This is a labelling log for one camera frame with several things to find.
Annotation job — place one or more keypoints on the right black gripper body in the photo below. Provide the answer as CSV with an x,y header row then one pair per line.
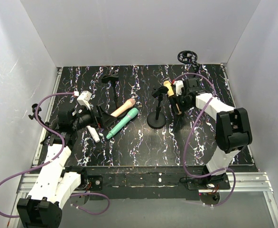
x,y
176,100

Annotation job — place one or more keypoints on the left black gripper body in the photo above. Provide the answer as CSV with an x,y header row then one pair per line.
x,y
99,116

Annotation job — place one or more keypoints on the yellow microphone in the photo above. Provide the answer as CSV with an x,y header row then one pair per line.
x,y
168,85

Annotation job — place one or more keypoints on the black tripod shock-mount stand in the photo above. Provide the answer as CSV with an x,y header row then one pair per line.
x,y
189,58

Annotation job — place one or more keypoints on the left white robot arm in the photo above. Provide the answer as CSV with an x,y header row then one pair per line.
x,y
42,208

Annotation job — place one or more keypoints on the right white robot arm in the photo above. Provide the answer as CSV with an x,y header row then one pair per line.
x,y
233,132

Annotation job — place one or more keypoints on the black round-base mic stand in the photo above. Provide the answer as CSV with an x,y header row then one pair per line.
x,y
156,119

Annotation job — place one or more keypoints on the small black tripod stand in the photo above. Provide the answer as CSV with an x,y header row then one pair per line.
x,y
48,135

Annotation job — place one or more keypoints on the black rear mic stand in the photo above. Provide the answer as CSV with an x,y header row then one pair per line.
x,y
113,79

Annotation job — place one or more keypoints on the white microphone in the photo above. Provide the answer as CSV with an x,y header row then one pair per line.
x,y
93,134

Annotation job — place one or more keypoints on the green microphone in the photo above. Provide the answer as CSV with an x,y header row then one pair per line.
x,y
127,118

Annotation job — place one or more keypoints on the pink microphone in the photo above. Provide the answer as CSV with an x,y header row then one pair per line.
x,y
127,105

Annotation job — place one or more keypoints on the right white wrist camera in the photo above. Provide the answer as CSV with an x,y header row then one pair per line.
x,y
179,85

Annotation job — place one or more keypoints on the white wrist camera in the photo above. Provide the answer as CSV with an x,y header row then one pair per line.
x,y
84,98
179,85

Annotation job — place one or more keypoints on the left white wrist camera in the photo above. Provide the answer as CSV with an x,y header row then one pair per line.
x,y
84,98

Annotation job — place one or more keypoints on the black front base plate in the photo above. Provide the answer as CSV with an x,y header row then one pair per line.
x,y
146,182

